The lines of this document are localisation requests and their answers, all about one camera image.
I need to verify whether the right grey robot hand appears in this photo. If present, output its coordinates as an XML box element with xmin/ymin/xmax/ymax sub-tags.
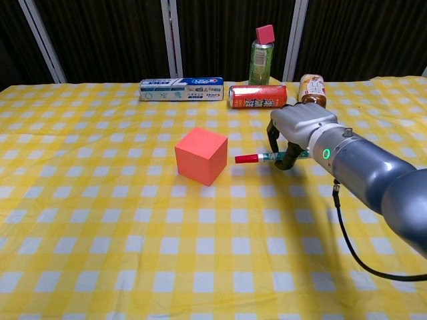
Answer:
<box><xmin>266</xmin><ymin>102</ymin><xmax>338</xmax><ymax>171</ymax></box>

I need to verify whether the red capped marker pen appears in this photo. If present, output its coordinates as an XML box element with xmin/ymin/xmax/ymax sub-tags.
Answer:
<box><xmin>234</xmin><ymin>150</ymin><xmax>310</xmax><ymax>165</ymax></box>

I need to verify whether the orange foam cube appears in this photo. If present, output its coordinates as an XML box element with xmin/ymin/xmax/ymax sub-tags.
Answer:
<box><xmin>174</xmin><ymin>127</ymin><xmax>229</xmax><ymax>187</ymax></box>

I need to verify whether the yellow checkered tablecloth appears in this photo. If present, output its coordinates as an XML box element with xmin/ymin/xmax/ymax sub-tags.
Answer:
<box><xmin>0</xmin><ymin>75</ymin><xmax>427</xmax><ymax>320</ymax></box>

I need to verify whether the tea bottle with white cap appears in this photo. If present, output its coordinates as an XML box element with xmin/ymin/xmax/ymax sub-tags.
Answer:
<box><xmin>298</xmin><ymin>73</ymin><xmax>327</xmax><ymax>108</ymax></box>

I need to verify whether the red drink can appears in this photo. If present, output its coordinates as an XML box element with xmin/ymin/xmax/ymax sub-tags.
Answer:
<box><xmin>227</xmin><ymin>84</ymin><xmax>288</xmax><ymax>109</ymax></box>

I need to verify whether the green spray can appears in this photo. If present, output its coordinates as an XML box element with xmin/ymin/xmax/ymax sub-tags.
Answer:
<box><xmin>248</xmin><ymin>39</ymin><xmax>275</xmax><ymax>86</ymax></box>

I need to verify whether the small pink foam cube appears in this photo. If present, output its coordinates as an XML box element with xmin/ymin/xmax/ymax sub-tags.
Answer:
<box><xmin>255</xmin><ymin>24</ymin><xmax>276</xmax><ymax>45</ymax></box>

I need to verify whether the blue white toothpaste box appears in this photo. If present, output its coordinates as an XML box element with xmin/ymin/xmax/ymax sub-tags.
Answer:
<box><xmin>138</xmin><ymin>77</ymin><xmax>224</xmax><ymax>102</ymax></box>

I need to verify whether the black pleated curtain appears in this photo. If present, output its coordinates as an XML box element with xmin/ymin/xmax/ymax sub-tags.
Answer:
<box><xmin>0</xmin><ymin>0</ymin><xmax>427</xmax><ymax>91</ymax></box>

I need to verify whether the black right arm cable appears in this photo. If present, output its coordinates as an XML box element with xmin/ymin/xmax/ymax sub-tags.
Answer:
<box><xmin>332</xmin><ymin>178</ymin><xmax>427</xmax><ymax>283</ymax></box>

